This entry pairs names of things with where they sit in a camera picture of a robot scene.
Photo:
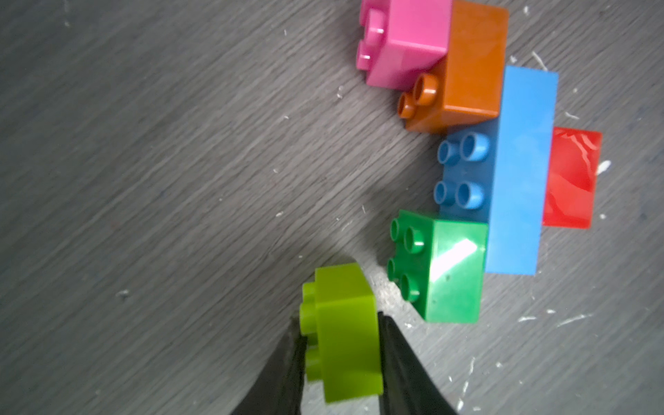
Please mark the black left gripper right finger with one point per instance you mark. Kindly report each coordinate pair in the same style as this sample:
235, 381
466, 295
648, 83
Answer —
408, 389

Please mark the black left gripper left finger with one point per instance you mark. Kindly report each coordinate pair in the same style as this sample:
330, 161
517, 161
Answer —
279, 386

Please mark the lime green lego brick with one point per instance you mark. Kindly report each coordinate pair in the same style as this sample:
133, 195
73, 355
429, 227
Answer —
339, 318

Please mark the blue long lego brick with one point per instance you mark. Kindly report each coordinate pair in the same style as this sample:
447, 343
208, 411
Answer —
495, 172

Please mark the red lego brick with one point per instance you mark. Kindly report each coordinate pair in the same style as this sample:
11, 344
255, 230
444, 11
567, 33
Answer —
572, 178

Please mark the orange lego brick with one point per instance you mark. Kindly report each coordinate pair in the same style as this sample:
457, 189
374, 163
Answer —
465, 87

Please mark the pink lego brick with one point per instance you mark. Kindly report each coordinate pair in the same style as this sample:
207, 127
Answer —
402, 39

